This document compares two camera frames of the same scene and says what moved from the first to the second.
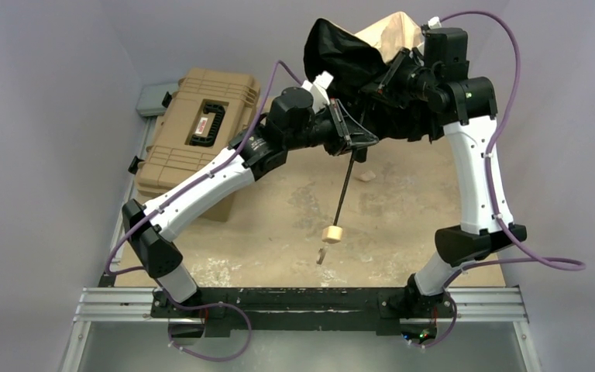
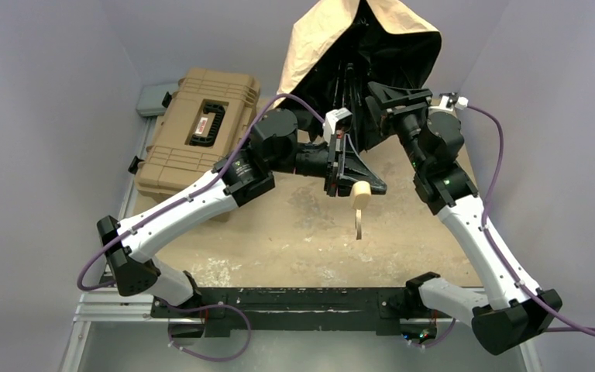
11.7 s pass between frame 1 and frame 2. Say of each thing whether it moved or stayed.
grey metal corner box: stayed
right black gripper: moved
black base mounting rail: stayed
